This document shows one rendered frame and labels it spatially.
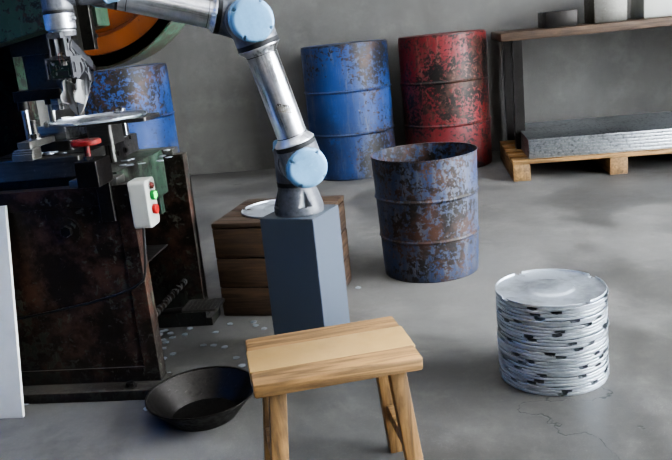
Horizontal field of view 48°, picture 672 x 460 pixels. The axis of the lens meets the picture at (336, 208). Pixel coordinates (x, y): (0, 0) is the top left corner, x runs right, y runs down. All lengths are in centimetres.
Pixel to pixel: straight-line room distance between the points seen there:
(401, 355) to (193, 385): 85
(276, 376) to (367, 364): 18
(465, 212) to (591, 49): 294
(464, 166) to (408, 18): 279
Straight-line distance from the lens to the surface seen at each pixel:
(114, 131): 240
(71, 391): 238
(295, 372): 152
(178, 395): 221
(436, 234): 285
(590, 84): 566
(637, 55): 571
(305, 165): 206
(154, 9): 216
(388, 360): 153
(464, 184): 286
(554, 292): 207
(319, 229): 222
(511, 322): 204
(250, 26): 201
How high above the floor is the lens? 98
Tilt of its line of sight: 13 degrees down
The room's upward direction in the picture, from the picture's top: 6 degrees counter-clockwise
